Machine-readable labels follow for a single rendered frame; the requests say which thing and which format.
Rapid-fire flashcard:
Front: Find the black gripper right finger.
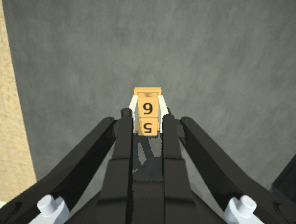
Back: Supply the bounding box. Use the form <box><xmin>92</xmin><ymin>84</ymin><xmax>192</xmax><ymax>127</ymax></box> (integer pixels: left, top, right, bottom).
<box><xmin>158</xmin><ymin>95</ymin><xmax>296</xmax><ymax>224</ymax></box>

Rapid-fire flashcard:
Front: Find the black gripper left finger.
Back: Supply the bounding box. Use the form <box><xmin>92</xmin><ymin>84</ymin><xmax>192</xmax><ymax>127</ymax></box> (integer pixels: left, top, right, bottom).
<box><xmin>0</xmin><ymin>95</ymin><xmax>138</xmax><ymax>224</ymax></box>

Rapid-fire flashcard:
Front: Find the yellow cube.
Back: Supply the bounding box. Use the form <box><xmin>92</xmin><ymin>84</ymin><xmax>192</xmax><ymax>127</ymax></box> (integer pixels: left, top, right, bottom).
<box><xmin>137</xmin><ymin>93</ymin><xmax>159</xmax><ymax>118</ymax></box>
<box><xmin>138</xmin><ymin>117</ymin><xmax>158</xmax><ymax>136</ymax></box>

